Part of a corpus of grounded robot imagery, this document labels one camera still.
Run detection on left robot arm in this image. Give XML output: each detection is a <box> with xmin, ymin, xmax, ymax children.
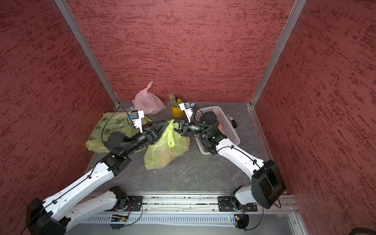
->
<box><xmin>26</xmin><ymin>120</ymin><xmax>168</xmax><ymax>235</ymax></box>

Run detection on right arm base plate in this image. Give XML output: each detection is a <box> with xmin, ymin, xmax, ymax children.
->
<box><xmin>217</xmin><ymin>196</ymin><xmax>258</xmax><ymax>212</ymax></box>

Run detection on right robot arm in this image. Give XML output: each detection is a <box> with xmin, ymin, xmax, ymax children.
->
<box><xmin>175</xmin><ymin>110</ymin><xmax>286</xmax><ymax>211</ymax></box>

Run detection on pink plastic bag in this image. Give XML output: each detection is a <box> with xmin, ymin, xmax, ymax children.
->
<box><xmin>132</xmin><ymin>81</ymin><xmax>166</xmax><ymax>115</ymax></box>

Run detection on green avocado print bag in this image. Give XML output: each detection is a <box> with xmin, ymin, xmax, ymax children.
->
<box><xmin>85</xmin><ymin>112</ymin><xmax>140</xmax><ymax>153</ymax></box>

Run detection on pencils in cup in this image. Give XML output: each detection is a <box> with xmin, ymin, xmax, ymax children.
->
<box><xmin>167</xmin><ymin>94</ymin><xmax>182</xmax><ymax>108</ymax></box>

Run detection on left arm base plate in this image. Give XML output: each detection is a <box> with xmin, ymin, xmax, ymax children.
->
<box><xmin>108</xmin><ymin>195</ymin><xmax>144</xmax><ymax>212</ymax></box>

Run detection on small black object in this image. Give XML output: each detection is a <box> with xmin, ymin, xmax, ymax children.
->
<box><xmin>226</xmin><ymin>114</ymin><xmax>238</xmax><ymax>130</ymax></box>

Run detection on white plastic basket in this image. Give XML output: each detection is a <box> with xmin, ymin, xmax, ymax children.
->
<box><xmin>195</xmin><ymin>106</ymin><xmax>240</xmax><ymax>146</ymax></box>

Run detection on yellow pencil cup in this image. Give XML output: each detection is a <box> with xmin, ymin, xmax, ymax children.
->
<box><xmin>171</xmin><ymin>99</ymin><xmax>184</xmax><ymax>118</ymax></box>

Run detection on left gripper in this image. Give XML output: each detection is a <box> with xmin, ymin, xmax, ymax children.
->
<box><xmin>123</xmin><ymin>119</ymin><xmax>169</xmax><ymax>156</ymax></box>

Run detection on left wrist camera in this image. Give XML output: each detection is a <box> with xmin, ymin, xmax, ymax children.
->
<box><xmin>129</xmin><ymin>110</ymin><xmax>145</xmax><ymax>133</ymax></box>

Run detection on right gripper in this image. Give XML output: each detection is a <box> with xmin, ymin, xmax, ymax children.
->
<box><xmin>167</xmin><ymin>115</ymin><xmax>211</xmax><ymax>135</ymax></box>

